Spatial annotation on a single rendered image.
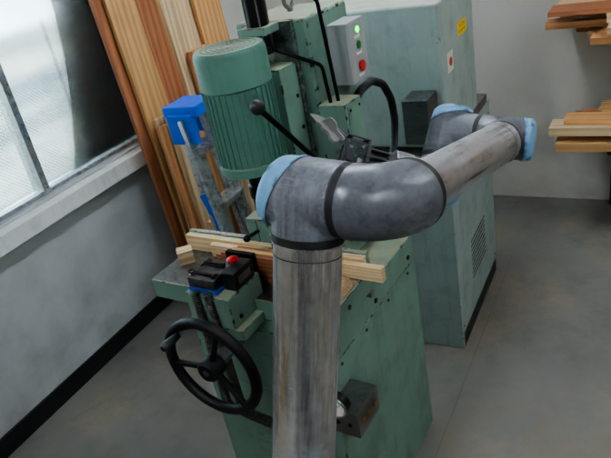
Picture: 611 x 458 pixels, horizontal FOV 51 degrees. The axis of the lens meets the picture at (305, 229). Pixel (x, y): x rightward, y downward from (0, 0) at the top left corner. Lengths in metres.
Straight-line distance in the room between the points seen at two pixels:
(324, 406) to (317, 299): 0.19
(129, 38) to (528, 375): 2.21
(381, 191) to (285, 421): 0.43
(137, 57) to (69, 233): 0.85
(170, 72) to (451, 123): 2.07
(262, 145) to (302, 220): 0.62
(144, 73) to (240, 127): 1.61
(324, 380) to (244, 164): 0.68
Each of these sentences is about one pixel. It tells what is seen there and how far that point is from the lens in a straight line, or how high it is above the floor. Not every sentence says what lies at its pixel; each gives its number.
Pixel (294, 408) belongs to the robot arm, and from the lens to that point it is 1.07.
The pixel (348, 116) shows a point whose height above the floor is 1.27.
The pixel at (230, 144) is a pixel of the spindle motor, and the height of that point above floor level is 1.29.
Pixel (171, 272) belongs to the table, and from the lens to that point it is 1.88.
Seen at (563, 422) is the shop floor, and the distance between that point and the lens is 2.51.
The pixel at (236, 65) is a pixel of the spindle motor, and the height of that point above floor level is 1.47.
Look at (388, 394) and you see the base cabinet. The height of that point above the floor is 0.39.
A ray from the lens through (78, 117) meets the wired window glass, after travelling 3.11.
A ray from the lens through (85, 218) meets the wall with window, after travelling 3.04.
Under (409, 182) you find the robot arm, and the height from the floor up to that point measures 1.40.
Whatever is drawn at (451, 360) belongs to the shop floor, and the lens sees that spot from 2.75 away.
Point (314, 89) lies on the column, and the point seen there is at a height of 1.34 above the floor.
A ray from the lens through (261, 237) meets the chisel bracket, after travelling 1.68.
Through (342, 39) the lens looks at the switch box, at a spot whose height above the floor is 1.44.
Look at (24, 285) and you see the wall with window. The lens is 2.86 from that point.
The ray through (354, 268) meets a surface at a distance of 1.62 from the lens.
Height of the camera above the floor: 1.77
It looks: 27 degrees down
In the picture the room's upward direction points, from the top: 11 degrees counter-clockwise
